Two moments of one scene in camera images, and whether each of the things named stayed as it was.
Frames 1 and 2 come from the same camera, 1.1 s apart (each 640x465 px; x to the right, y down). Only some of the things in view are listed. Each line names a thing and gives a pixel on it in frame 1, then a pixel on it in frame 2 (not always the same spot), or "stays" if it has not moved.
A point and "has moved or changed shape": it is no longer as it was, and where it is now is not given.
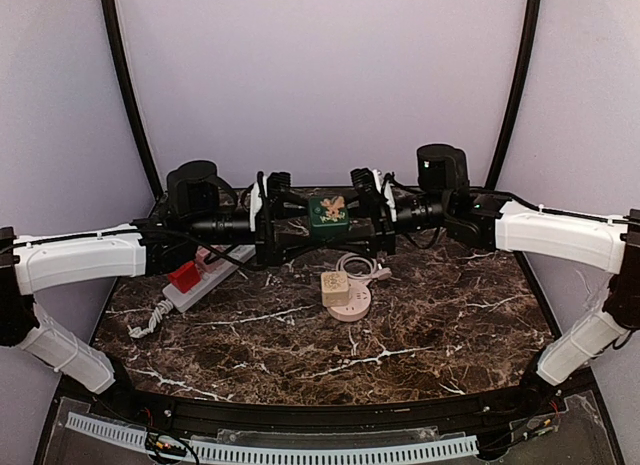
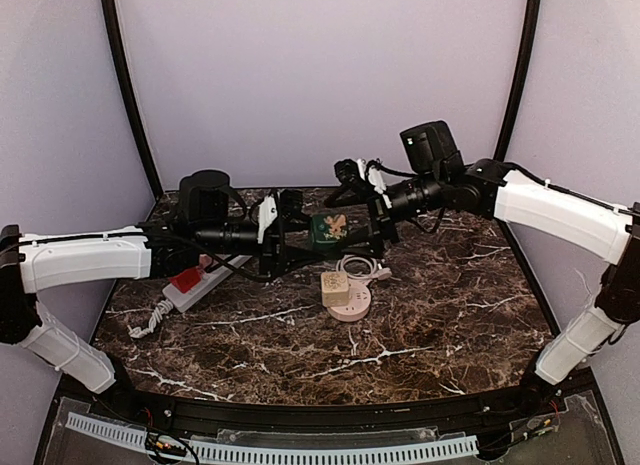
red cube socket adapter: (186, 277) stays
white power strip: (181, 300) stays
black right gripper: (379, 222) -> (382, 221)
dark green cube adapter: (323, 226) has moved or changed shape
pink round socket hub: (359, 304) stays
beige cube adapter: (335, 288) stays
